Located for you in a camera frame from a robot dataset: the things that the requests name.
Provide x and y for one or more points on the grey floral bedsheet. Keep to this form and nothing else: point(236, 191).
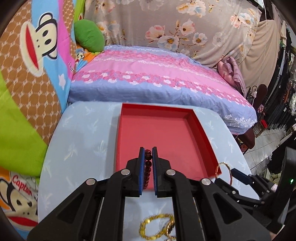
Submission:
point(206, 31)

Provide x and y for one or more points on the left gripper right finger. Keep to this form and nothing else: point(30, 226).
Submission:
point(202, 210)

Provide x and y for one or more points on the dark wooden chair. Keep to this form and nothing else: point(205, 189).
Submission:
point(248, 138)

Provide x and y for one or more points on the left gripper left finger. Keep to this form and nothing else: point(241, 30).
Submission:
point(95, 210)

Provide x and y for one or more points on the thin gold bangle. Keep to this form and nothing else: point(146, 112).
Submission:
point(225, 173)

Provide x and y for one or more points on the pink and blue pillow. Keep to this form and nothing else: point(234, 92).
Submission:
point(150, 75)

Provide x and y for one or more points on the pink quilted fabric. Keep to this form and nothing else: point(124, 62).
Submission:
point(231, 73)

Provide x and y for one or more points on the red cardboard box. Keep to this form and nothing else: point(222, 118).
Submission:
point(177, 134)

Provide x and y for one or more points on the cartoon monkey colourful blanket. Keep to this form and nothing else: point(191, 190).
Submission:
point(39, 56)

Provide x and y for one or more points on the green cushion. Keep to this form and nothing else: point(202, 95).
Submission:
point(89, 36)

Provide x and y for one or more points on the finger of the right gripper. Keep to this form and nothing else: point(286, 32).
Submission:
point(242, 177)
point(245, 202)

